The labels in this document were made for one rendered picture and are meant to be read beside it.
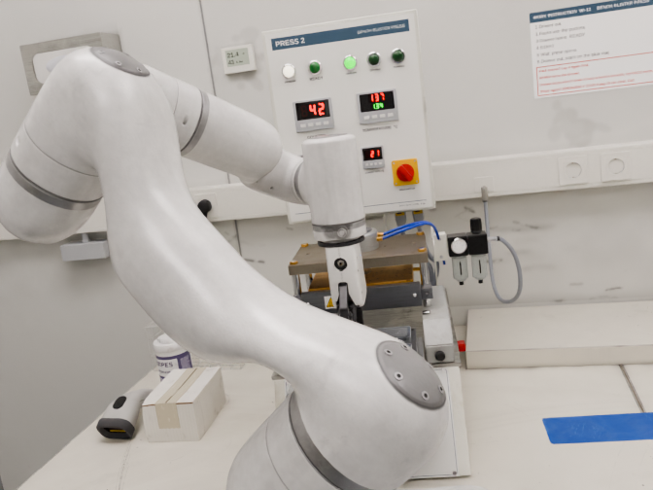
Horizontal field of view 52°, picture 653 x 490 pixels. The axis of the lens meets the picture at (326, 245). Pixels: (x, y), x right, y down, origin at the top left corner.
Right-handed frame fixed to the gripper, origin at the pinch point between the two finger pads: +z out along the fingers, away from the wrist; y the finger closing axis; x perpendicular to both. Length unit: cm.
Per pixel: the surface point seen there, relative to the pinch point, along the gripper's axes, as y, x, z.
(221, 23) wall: 87, 36, -61
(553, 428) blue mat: 17.9, -33.8, 29.3
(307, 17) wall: 84, 11, -59
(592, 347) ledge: 45, -48, 25
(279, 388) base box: 9.9, 16.0, 13.5
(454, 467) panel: 3.2, -14.2, 27.4
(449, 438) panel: 5.1, -13.9, 23.1
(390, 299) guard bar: 20.0, -5.6, 1.6
